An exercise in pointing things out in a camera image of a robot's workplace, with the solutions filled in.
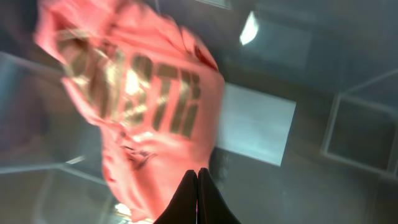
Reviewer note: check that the white label in bin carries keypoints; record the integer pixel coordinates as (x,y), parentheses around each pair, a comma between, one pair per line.
(255,124)

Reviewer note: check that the pink shirt with gold letters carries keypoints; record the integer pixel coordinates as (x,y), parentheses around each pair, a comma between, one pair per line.
(150,85)

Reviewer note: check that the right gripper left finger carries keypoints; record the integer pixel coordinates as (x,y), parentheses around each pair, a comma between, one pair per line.
(182,208)

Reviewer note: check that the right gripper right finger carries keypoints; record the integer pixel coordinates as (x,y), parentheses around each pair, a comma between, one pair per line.
(212,209)

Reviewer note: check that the clear plastic storage bin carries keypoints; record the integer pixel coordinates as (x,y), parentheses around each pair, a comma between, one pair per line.
(336,59)

